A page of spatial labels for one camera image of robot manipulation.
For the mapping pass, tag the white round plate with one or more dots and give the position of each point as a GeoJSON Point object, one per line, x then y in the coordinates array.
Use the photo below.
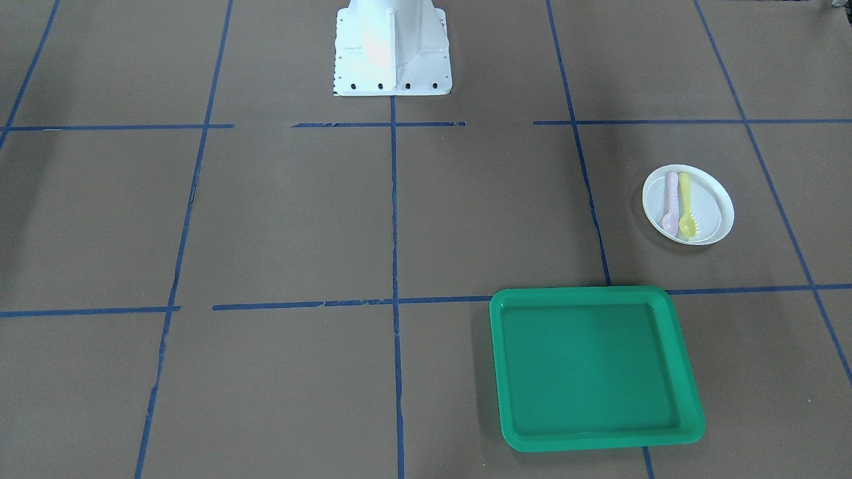
{"type": "Point", "coordinates": [712, 206]}

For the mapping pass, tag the green plastic tray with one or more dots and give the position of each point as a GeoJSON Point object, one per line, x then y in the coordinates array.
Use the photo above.
{"type": "Point", "coordinates": [592, 367]}

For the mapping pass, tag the pink plastic spoon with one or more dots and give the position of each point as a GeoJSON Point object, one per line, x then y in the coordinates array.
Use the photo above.
{"type": "Point", "coordinates": [669, 221]}

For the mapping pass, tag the yellow plastic spoon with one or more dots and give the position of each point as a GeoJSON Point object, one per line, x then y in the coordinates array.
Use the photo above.
{"type": "Point", "coordinates": [687, 223]}

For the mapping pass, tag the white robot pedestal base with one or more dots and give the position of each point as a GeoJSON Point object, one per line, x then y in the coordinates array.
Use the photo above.
{"type": "Point", "coordinates": [391, 48]}

